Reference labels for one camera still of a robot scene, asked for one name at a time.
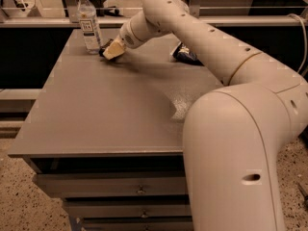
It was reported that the grey metal railing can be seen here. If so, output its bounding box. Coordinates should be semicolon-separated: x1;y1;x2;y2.
1;0;308;27

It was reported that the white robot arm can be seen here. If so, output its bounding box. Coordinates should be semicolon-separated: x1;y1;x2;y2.
104;0;308;231

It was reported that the grey drawer cabinet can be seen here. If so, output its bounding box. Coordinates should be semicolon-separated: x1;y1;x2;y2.
9;30;221;231

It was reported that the black rxbar chocolate bar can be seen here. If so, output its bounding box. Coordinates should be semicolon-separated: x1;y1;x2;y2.
99;38;114;58

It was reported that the blue chip bag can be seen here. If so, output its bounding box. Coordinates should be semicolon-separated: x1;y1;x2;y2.
171;42;202;65

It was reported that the clear plastic water bottle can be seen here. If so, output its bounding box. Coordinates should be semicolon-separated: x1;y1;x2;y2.
77;0;103;54

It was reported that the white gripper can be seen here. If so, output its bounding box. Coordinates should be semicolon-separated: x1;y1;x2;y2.
103;19;144;60

